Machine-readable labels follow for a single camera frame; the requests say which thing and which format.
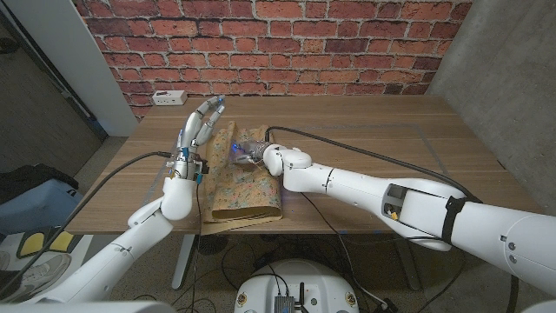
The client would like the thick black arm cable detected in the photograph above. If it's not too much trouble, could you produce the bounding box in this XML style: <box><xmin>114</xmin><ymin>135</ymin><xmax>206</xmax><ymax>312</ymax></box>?
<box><xmin>0</xmin><ymin>150</ymin><xmax>174</xmax><ymax>296</ymax></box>
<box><xmin>264</xmin><ymin>125</ymin><xmax>483</xmax><ymax>204</ymax></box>

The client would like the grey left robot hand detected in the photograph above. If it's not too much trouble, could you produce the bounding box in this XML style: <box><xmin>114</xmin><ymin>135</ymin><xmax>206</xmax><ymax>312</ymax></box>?
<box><xmin>167</xmin><ymin>95</ymin><xmax>227</xmax><ymax>183</ymax></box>

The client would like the white power strip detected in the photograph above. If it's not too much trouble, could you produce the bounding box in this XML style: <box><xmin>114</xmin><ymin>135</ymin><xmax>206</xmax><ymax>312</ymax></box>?
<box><xmin>151</xmin><ymin>90</ymin><xmax>189</xmax><ymax>107</ymax></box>

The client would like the thin black left wrist cable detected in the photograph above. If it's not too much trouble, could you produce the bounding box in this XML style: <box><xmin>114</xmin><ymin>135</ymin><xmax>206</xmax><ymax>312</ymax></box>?
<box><xmin>190</xmin><ymin>182</ymin><xmax>203</xmax><ymax>313</ymax></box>

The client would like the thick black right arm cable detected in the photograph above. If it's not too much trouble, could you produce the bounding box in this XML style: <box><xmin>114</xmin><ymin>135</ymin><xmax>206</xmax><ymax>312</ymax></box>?
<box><xmin>264</xmin><ymin>125</ymin><xmax>483</xmax><ymax>204</ymax></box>

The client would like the brown gridded floral wrapping paper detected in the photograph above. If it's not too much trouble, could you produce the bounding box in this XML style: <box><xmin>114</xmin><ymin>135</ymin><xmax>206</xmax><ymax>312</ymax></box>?
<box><xmin>202</xmin><ymin>120</ymin><xmax>283</xmax><ymax>236</ymax></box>

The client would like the grey table leg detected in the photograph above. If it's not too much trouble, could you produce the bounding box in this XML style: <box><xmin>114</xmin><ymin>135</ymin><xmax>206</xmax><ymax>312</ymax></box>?
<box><xmin>393</xmin><ymin>243</ymin><xmax>421</xmax><ymax>291</ymax></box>

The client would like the small grey electronics box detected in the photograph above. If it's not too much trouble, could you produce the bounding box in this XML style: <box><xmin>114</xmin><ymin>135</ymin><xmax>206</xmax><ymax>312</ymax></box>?
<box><xmin>274</xmin><ymin>295</ymin><xmax>297</xmax><ymax>313</ymax></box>

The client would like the black cloth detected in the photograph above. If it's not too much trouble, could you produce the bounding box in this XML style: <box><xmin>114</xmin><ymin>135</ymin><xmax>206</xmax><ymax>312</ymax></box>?
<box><xmin>0</xmin><ymin>163</ymin><xmax>81</xmax><ymax>205</ymax></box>

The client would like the white sneaker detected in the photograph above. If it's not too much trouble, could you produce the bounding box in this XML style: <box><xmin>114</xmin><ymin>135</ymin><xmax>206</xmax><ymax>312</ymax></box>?
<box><xmin>0</xmin><ymin>253</ymin><xmax>73</xmax><ymax>303</ymax></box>

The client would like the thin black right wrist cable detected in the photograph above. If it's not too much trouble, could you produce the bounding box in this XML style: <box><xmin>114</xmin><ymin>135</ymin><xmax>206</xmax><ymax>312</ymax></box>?
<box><xmin>301</xmin><ymin>193</ymin><xmax>392</xmax><ymax>312</ymax></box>

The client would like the red brick printed backdrop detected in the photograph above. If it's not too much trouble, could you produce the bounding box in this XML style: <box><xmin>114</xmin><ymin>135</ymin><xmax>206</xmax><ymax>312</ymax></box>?
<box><xmin>73</xmin><ymin>0</ymin><xmax>473</xmax><ymax>119</ymax></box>

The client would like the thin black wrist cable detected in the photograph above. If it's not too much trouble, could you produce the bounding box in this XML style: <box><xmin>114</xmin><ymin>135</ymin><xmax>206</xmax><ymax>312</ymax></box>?
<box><xmin>190</xmin><ymin>182</ymin><xmax>203</xmax><ymax>313</ymax></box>
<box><xmin>301</xmin><ymin>193</ymin><xmax>392</xmax><ymax>312</ymax></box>

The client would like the white table leg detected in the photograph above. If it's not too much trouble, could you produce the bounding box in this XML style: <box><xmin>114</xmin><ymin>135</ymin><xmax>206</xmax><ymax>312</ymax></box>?
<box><xmin>171</xmin><ymin>234</ymin><xmax>196</xmax><ymax>291</ymax></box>

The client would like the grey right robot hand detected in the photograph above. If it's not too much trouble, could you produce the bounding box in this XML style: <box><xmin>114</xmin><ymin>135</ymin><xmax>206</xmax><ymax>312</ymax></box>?
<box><xmin>229</xmin><ymin>138</ymin><xmax>273</xmax><ymax>166</ymax></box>

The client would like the yellow and black pad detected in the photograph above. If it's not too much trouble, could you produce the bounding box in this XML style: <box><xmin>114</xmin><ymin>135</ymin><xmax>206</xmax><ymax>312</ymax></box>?
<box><xmin>16</xmin><ymin>225</ymin><xmax>83</xmax><ymax>260</ymax></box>

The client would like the white robot torso base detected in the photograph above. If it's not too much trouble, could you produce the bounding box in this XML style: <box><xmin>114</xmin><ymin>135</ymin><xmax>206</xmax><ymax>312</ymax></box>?
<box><xmin>234</xmin><ymin>259</ymin><xmax>361</xmax><ymax>313</ymax></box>

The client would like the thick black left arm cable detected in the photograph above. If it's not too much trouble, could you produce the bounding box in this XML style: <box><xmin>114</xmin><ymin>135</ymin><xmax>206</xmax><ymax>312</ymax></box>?
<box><xmin>0</xmin><ymin>150</ymin><xmax>174</xmax><ymax>296</ymax></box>

